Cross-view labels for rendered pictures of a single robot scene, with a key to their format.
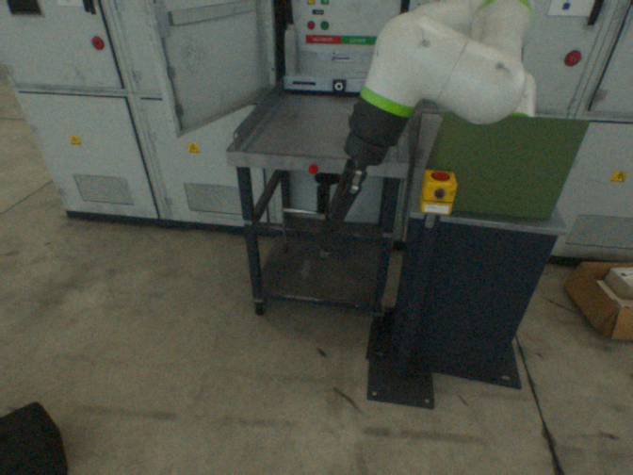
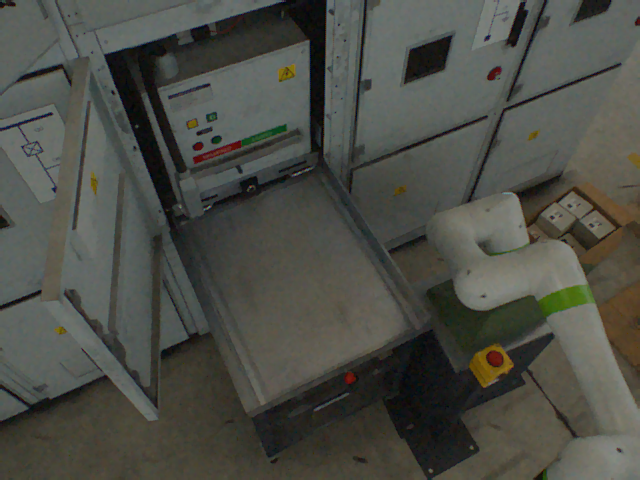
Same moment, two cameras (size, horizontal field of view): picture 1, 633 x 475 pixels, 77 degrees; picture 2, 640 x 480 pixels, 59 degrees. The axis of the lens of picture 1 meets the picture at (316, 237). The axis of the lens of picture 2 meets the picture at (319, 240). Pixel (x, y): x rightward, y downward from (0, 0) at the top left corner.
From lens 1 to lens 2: 1.38 m
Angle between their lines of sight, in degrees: 33
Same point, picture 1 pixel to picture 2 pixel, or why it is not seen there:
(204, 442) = not seen: outside the picture
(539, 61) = (465, 87)
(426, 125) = (359, 179)
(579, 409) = (568, 375)
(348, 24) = (247, 127)
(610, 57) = (525, 58)
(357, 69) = (266, 160)
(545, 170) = not seen: hidden behind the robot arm
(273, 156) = (301, 387)
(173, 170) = (39, 360)
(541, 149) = not seen: hidden behind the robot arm
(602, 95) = (519, 88)
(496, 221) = (524, 339)
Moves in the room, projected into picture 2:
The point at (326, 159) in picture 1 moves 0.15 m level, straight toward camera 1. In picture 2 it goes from (356, 360) to (387, 402)
